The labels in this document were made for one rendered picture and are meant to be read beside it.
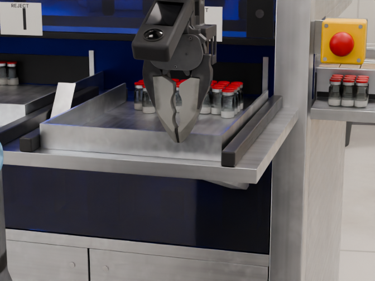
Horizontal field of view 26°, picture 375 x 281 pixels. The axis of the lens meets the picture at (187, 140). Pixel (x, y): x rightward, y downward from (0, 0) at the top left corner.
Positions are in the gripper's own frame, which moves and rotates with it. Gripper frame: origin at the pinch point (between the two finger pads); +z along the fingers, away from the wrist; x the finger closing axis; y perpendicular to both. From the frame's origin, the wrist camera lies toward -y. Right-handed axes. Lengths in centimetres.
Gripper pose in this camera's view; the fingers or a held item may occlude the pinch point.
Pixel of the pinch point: (177, 134)
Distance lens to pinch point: 106.5
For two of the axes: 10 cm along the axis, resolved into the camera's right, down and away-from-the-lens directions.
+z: 0.0, 9.7, 2.3
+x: -9.6, -0.6, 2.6
